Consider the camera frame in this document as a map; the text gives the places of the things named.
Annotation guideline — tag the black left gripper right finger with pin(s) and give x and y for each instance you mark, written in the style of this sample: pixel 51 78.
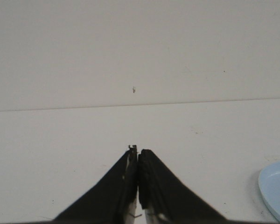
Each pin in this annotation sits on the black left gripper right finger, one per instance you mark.
pixel 164 197

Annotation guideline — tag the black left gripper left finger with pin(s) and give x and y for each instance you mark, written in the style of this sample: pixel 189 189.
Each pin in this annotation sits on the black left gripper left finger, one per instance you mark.
pixel 114 196

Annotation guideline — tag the light blue round plate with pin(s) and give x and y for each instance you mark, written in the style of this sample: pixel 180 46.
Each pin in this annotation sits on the light blue round plate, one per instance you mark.
pixel 269 186

